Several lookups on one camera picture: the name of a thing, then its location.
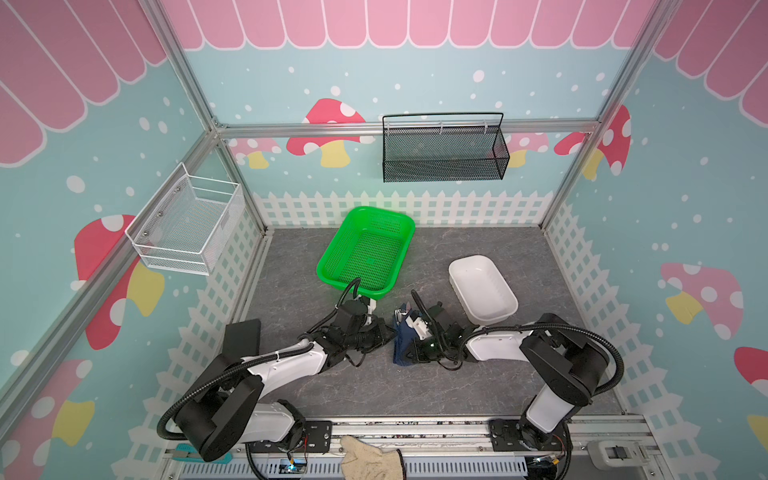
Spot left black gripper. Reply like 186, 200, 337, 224
345, 318, 399, 354

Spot dark blue paper napkin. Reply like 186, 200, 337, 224
393, 304, 419, 367

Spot white plastic tub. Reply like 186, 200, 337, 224
448, 255, 519, 326

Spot green plastic basket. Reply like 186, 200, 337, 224
316, 206, 416, 300

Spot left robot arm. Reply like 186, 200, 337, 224
156, 296, 396, 462

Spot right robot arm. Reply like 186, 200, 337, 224
394, 304, 625, 448

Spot black flat pad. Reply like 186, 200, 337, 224
221, 319, 261, 359

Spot beige work glove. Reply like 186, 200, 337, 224
340, 436, 407, 480

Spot grey latch plate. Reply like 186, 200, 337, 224
587, 440, 646, 471

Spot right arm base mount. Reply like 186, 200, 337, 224
488, 418, 566, 452

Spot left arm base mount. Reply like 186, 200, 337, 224
250, 420, 333, 454

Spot black mesh wall basket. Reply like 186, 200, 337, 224
381, 112, 511, 183

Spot white wire wall basket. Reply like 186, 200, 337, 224
125, 164, 245, 276

